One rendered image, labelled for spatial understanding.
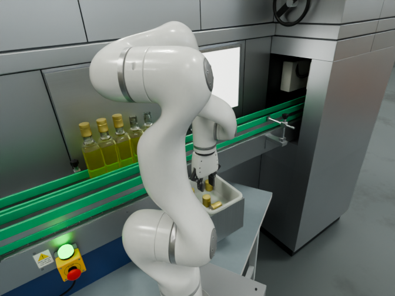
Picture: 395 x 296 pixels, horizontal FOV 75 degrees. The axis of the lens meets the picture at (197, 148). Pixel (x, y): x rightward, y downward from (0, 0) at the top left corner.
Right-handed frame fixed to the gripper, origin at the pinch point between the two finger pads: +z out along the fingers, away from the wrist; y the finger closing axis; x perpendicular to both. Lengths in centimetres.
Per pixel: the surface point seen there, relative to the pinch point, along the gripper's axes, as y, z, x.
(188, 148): -4.5, -7.0, -17.9
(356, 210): -163, 105, 6
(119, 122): 22.4, -26.1, -21.4
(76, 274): 52, 9, 1
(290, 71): -87, -25, -28
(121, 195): 30.3, -3.9, -9.9
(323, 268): -87, 105, 20
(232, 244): -5.7, 29.8, 10.0
